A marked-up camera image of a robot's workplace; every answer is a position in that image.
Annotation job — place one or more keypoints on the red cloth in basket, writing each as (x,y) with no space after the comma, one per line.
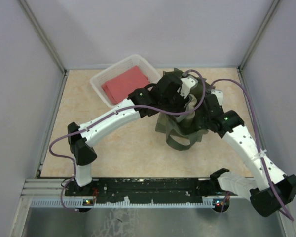
(118,88)

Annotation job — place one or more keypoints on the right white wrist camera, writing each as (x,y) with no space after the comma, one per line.
(217,95)

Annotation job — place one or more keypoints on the aluminium frame post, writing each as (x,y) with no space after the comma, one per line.
(42,34)
(262,28)

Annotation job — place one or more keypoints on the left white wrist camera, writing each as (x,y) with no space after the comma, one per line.
(188,84)

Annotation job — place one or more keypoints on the cream bottle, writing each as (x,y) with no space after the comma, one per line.
(192,102)
(185,120)

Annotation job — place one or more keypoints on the olive green canvas bag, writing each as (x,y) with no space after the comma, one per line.
(166,124)

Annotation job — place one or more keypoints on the right aluminium frame post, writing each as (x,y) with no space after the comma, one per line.
(262,28)

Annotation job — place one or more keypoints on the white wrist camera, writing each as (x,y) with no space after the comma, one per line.
(188,84)
(217,95)

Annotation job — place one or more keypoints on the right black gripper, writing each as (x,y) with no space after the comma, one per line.
(201,124)

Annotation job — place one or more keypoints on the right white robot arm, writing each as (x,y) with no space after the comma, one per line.
(271,188)

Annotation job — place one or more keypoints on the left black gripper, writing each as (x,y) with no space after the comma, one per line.
(181,106)

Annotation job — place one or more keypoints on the left aluminium frame post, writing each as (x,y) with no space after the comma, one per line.
(42,34)

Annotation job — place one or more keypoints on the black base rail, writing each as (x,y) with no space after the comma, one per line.
(146,190)

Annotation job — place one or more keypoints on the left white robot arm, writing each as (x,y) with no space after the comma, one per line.
(83,138)

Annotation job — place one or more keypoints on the white plastic basket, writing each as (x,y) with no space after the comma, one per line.
(118,68)

